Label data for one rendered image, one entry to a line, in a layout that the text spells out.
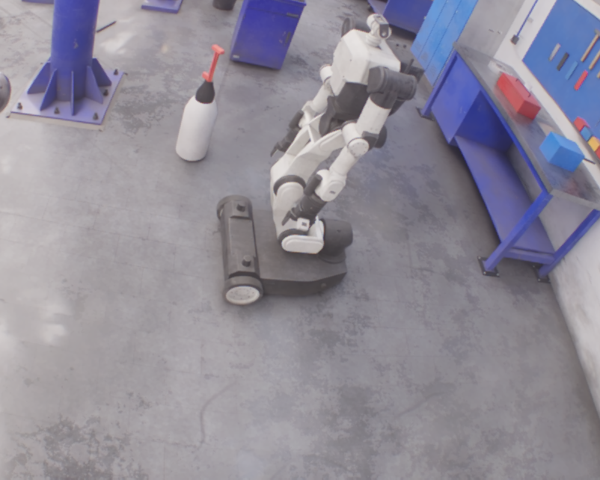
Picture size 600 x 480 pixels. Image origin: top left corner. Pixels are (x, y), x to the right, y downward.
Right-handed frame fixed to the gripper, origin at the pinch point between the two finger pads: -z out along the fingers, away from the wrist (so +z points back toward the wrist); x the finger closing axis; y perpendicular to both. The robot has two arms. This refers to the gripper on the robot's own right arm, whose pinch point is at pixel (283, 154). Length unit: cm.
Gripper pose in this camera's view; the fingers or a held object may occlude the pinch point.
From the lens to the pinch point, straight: 240.8
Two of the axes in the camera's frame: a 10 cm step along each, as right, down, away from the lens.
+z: 4.8, -6.3, -6.1
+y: 1.3, 7.4, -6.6
